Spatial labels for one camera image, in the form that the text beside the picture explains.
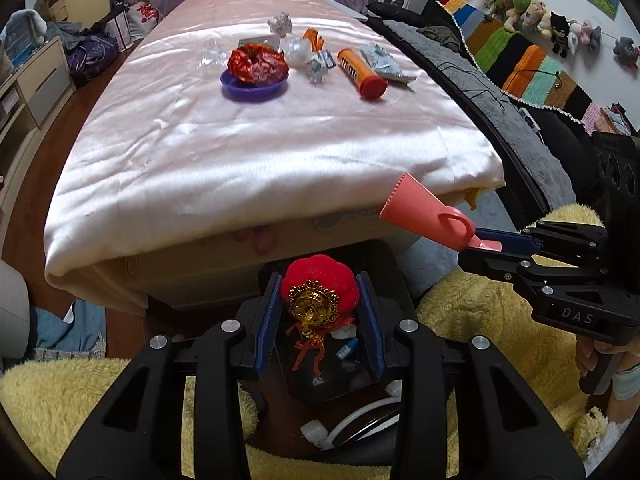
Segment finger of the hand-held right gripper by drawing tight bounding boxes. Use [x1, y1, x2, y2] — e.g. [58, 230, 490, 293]
[457, 247, 608, 306]
[475, 221, 608, 261]

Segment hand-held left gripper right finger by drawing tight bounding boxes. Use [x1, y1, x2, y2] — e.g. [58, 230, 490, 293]
[356, 270, 586, 480]

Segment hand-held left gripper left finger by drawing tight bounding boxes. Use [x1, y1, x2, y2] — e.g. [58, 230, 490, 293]
[55, 272, 283, 480]

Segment red plush lantern ornament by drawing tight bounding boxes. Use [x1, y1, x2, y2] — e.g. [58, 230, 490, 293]
[280, 255, 362, 386]

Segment silver blue foil packet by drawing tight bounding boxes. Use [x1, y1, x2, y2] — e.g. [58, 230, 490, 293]
[359, 44, 417, 85]

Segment orange tube with red cap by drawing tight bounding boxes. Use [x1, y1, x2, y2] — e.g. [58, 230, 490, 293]
[336, 48, 389, 100]

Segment purple bowl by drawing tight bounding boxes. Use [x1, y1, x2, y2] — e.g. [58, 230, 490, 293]
[220, 67, 291, 104]

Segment blue white wrapper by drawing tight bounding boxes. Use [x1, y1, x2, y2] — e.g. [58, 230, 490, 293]
[305, 50, 336, 83]

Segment red foil wrapper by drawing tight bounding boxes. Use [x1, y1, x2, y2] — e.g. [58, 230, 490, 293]
[227, 44, 290, 86]

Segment clear plastic wrap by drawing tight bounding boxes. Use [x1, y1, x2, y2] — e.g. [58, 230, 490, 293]
[200, 40, 231, 68]

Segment clear plastic ball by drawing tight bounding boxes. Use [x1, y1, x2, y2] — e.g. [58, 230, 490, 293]
[284, 37, 313, 67]

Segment orange wrapper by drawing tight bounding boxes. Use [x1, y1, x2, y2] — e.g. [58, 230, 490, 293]
[301, 27, 326, 53]

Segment clear packet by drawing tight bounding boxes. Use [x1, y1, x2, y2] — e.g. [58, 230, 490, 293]
[236, 35, 282, 51]

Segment person's right forearm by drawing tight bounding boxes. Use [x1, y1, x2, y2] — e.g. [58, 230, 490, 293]
[611, 352, 640, 423]

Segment person's right hand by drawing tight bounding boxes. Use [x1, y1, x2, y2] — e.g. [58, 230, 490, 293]
[575, 337, 598, 387]

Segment cream printed table cover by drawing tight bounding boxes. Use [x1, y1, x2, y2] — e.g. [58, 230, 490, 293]
[45, 200, 426, 318]

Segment yellow fleece blanket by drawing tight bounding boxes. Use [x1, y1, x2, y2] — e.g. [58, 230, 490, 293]
[0, 205, 621, 480]

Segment black sofa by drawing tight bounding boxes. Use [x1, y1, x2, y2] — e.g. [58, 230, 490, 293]
[367, 2, 640, 223]

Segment pink clothes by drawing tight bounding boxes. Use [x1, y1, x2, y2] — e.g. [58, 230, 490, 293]
[582, 102, 640, 137]

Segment white power strip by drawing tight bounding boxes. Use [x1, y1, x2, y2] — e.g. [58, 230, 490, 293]
[517, 107, 544, 134]

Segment grey fuzzy blanket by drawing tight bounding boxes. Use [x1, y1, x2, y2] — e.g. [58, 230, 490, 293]
[380, 17, 581, 211]

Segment pink satin cloth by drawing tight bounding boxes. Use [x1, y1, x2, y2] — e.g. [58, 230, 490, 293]
[44, 0, 505, 311]

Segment striped crochet blanket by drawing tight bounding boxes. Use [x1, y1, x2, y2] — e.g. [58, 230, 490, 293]
[437, 0, 601, 126]

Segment olive cloth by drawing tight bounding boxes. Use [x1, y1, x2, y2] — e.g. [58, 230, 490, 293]
[417, 25, 459, 44]

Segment row of plush toys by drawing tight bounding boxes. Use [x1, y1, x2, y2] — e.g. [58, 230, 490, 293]
[432, 0, 640, 68]

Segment white round stool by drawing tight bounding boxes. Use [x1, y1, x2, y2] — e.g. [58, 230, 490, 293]
[0, 259, 32, 358]

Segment black pillow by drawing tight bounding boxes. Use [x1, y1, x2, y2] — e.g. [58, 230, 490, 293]
[367, 2, 432, 24]

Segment purple bag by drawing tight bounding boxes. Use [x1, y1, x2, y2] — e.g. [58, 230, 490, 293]
[67, 35, 121, 86]

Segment wooden cabinet with grey drawers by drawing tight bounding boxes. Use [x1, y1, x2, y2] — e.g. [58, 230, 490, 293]
[0, 35, 77, 183]

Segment white red printed bag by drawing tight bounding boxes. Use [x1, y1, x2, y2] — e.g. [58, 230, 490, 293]
[125, 1, 163, 41]

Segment grey clothes pile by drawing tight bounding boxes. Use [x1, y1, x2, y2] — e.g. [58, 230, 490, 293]
[47, 20, 96, 47]

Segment cardboard box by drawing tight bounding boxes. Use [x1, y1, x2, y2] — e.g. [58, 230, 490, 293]
[32, 0, 69, 23]

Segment white cable with plug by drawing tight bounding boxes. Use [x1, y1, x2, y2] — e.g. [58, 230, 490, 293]
[300, 394, 403, 451]

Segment black cable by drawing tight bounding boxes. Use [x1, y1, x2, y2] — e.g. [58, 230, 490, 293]
[440, 62, 507, 111]

